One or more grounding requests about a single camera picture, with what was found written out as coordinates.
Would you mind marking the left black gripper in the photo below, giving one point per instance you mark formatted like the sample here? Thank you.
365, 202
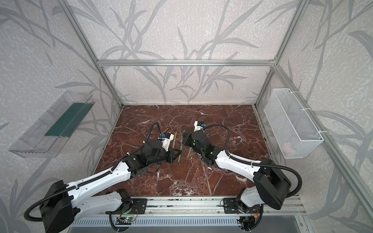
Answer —
174, 156

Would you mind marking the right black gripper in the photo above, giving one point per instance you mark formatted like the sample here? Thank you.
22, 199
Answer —
189, 140

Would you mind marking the orange brown pen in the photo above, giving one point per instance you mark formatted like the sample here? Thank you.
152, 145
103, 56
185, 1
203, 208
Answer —
189, 152

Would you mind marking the green pen cap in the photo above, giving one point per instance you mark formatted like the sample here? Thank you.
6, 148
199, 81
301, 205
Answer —
184, 136

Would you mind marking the tan pen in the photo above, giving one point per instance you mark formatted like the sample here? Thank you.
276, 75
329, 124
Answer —
174, 139

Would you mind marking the dark green pen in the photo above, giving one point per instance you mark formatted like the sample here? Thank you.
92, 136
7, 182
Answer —
181, 148

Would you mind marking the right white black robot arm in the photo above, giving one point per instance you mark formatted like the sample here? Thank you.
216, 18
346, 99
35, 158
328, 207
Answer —
272, 183

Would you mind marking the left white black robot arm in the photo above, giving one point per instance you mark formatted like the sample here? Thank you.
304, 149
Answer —
66, 202

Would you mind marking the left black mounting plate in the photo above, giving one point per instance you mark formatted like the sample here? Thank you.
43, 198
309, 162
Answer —
134, 207

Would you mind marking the black mounting plate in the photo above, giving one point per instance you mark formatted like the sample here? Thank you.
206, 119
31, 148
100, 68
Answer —
232, 206
134, 207

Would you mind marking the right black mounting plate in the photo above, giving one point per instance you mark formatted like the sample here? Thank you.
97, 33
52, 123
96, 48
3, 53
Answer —
232, 206

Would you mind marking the green circuit board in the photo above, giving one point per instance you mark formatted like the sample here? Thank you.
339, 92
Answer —
125, 220

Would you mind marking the pink item in basket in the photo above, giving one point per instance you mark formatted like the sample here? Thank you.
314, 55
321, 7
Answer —
288, 149

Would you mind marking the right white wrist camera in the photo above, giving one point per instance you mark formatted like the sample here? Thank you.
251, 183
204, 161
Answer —
199, 125

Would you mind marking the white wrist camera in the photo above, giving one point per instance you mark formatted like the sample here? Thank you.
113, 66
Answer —
166, 139
199, 125

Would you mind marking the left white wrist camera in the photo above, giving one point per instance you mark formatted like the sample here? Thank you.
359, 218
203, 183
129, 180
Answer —
166, 139

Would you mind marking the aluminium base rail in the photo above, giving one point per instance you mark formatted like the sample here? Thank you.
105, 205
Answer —
211, 206

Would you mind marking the white wire mesh basket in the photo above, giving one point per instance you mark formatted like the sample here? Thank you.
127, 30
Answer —
290, 122

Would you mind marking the clear plastic wall tray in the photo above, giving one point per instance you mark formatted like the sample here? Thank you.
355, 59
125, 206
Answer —
49, 134

